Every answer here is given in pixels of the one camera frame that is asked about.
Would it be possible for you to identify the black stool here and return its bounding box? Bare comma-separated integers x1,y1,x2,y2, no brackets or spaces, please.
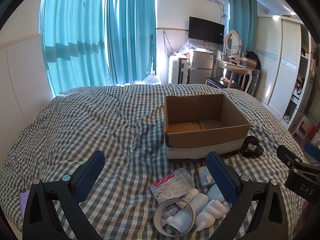
205,77,225,88

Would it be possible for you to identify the smartphone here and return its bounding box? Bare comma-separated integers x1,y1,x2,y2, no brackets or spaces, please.
19,189,30,218

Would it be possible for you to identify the white suitcase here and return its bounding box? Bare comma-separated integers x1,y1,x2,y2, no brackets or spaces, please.
168,57,190,85

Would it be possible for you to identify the white dressing table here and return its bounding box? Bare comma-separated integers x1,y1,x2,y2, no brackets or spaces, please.
215,59,258,93

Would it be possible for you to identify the oval white mirror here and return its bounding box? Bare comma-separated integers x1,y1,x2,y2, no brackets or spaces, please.
223,29,242,55

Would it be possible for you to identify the white wardrobe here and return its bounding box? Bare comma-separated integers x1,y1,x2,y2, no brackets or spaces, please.
255,15,313,130

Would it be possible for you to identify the black television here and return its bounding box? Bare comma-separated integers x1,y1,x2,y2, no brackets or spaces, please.
188,16,225,45

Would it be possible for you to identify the light blue soap-shaped object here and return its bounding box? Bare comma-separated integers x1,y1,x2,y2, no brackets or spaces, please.
206,184,224,202

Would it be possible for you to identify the clear cotton swab jar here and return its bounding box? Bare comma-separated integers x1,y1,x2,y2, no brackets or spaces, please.
149,168,195,204

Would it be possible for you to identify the checkered blanket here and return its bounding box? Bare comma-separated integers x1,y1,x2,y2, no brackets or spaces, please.
0,84,320,240

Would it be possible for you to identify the pink plastic stool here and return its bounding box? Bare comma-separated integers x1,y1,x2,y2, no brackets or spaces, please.
290,115,315,145

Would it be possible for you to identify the wide teal curtain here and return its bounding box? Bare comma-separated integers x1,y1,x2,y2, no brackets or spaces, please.
40,0,108,97

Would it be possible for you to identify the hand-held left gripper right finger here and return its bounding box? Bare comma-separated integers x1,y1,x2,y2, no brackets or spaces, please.
206,151,290,240

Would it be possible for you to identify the black mesh cup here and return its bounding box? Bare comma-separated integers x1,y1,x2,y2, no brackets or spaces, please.
240,135,264,158

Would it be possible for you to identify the clear plastic bag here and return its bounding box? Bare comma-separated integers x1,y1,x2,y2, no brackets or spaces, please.
145,71,162,85

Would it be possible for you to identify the blue tissue pack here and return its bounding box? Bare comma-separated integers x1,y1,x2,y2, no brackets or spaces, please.
197,165,215,187

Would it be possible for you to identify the white bottle purple label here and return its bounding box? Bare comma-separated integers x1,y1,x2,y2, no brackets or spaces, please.
162,189,200,220

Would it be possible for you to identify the white plastic bottle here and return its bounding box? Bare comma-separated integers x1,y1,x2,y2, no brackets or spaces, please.
166,194,209,230

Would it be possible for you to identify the black bag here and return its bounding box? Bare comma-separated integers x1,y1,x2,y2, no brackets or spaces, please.
246,51,260,69

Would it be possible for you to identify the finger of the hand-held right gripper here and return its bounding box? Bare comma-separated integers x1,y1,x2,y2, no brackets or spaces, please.
277,144,310,169

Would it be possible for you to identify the brown cardboard box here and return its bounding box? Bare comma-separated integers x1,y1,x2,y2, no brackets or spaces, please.
164,94,251,160

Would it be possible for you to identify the silver fridge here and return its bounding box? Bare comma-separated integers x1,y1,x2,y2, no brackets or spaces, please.
188,49,214,85

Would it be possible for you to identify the narrow teal curtain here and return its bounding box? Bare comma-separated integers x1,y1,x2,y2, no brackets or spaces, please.
226,0,258,55

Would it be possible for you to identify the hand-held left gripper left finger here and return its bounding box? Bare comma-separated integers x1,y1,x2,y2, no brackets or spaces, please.
22,151,105,240

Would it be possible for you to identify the grey tape roll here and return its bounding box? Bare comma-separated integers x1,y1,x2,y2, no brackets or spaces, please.
153,197,196,237

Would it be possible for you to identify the white squeeze bottle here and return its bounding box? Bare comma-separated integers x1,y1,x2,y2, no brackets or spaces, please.
194,199,227,231

